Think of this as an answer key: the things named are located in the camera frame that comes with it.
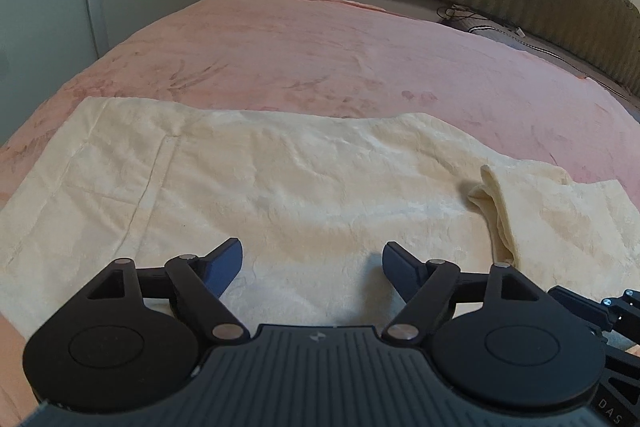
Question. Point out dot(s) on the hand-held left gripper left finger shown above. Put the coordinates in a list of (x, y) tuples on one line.
[(227, 265)]

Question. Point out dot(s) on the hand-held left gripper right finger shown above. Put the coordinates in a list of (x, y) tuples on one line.
[(400, 268)]

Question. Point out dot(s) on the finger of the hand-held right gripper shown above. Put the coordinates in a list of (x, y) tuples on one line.
[(575, 304), (627, 312)]

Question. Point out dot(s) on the cream pants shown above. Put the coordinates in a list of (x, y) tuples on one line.
[(280, 187)]

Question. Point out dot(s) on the pink blanket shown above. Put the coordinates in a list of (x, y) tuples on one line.
[(325, 52)]

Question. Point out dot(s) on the grey pillow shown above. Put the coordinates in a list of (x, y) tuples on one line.
[(560, 49)]

